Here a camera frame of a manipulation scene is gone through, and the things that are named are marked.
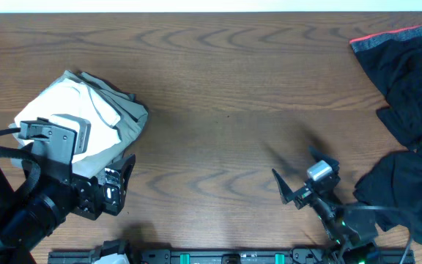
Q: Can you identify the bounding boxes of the folded khaki trousers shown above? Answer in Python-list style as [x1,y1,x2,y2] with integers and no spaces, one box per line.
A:
[9,70,148,177]

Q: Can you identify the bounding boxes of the white printed t-shirt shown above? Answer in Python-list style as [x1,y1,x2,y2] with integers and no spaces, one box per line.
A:
[14,78,121,163]

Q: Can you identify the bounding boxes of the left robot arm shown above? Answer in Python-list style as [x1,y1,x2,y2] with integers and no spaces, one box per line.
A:
[0,147,136,263]

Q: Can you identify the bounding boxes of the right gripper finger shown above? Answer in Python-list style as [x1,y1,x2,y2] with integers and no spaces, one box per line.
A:
[308,146,339,172]
[272,169,295,205]

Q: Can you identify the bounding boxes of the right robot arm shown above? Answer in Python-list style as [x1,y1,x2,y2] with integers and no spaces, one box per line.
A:
[272,147,382,263]

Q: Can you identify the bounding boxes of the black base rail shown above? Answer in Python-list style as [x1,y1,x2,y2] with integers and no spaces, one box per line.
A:
[48,240,416,264]

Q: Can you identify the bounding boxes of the black garment red trim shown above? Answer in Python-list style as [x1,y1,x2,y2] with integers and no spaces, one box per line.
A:
[349,25,422,245]

